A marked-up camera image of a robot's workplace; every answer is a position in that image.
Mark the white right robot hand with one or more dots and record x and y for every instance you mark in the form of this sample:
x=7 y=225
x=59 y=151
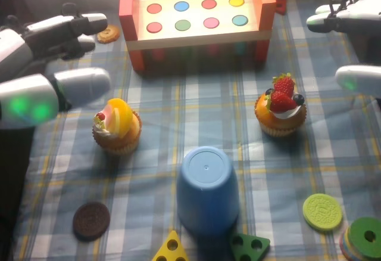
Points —
x=357 y=16

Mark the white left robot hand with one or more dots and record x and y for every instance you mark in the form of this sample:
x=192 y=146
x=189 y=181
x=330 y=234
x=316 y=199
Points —
x=18 y=100

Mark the cupcake with orange slices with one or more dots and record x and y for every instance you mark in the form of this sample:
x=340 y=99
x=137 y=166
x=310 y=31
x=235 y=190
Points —
x=119 y=127

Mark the cupcake with strawberries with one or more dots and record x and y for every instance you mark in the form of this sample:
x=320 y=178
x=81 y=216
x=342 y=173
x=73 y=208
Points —
x=281 y=109

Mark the orange wooden peg bench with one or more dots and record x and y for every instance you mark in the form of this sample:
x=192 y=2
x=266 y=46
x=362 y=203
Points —
x=196 y=31

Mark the small red block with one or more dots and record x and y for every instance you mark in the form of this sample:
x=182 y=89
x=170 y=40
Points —
x=280 y=3

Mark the tan flower biscuit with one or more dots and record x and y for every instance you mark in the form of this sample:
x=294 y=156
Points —
x=108 y=34

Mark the brown sandwich cookie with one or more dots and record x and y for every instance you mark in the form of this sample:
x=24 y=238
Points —
x=91 y=220

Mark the blue plaid tablecloth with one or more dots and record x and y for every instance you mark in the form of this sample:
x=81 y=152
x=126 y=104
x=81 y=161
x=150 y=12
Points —
x=184 y=118

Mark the green sandwich cookie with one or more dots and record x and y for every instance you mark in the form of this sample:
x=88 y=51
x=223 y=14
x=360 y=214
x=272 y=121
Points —
x=323 y=211

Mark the blue plastic cup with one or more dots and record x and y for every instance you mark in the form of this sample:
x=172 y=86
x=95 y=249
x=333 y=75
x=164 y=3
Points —
x=206 y=195

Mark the yellow triangle block with holes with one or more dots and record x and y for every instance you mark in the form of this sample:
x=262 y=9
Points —
x=171 y=253

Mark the green triangle block with holes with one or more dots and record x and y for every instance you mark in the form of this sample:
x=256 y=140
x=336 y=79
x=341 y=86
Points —
x=248 y=250

